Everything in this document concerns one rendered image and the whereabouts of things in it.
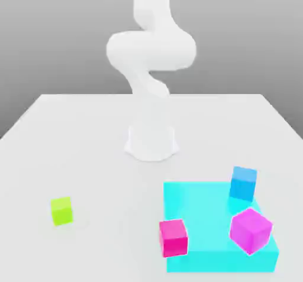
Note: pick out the small purple cube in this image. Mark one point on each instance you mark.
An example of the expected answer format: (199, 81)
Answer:
(251, 231)

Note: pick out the small blue cube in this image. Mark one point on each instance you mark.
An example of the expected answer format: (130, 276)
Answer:
(242, 185)

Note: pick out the large cyan box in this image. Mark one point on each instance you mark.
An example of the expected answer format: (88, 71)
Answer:
(208, 215)

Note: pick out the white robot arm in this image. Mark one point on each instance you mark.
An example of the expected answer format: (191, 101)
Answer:
(151, 50)

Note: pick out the small lime green cube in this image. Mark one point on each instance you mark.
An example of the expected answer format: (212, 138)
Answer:
(61, 211)

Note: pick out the small pink cube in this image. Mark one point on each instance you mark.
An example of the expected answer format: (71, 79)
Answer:
(173, 238)

